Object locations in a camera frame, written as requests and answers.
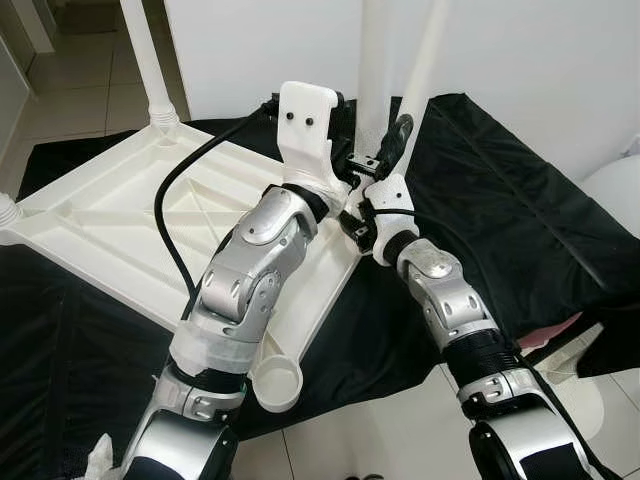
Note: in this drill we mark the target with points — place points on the black cloth table cover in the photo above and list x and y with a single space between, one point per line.
500 200

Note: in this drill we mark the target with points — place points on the pink fabric item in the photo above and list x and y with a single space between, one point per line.
550 333

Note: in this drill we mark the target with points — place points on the white floor fan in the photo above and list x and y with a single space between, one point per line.
615 195

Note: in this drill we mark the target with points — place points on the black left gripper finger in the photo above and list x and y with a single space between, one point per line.
398 145

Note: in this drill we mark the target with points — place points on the white plastic children table top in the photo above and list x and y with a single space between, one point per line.
100 230

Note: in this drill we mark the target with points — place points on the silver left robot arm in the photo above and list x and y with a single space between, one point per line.
245 270

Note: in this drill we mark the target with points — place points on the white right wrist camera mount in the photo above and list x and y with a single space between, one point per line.
390 195

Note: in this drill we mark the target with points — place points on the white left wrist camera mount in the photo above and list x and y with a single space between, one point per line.
305 130

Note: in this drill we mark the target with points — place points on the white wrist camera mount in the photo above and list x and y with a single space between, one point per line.
305 130
390 195

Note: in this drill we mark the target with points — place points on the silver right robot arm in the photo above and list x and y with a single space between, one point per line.
445 295

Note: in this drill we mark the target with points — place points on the white crumpled paper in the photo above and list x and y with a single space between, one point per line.
103 458

